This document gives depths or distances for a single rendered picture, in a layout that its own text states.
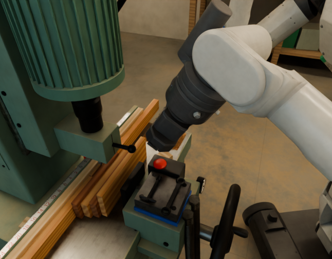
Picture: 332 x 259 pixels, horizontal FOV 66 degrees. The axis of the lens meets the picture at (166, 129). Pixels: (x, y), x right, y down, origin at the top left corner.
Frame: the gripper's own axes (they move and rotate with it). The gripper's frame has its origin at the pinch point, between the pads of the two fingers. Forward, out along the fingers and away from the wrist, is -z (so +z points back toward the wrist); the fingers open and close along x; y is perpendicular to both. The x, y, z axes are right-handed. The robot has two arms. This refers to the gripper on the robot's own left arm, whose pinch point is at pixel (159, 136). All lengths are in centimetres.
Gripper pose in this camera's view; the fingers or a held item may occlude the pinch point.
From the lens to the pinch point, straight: 52.4
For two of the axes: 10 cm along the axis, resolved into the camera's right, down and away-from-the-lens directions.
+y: -8.0, -6.0, -0.6
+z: 4.6, -5.4, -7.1
